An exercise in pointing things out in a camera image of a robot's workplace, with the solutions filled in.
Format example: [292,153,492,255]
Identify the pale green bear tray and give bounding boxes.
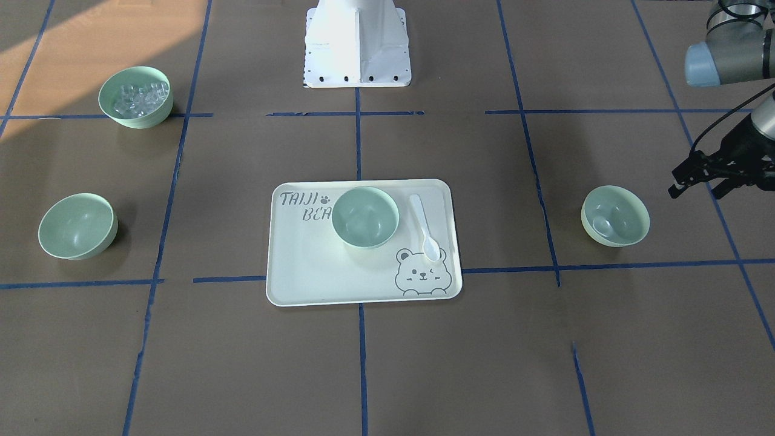
[266,179,463,306]

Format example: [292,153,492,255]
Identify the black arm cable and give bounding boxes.
[690,85,775,152]

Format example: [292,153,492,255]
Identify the white plastic spoon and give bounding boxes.
[409,194,442,262]

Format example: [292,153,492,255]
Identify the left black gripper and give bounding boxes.
[719,113,774,176]

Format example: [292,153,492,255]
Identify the green bowl with ice cubes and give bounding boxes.
[99,66,174,130]

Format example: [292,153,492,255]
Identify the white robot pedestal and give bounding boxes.
[303,1,412,88]

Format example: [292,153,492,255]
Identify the green bowl on tray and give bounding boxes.
[331,186,400,249]

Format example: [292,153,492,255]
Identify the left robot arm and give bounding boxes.
[684,1,773,171]

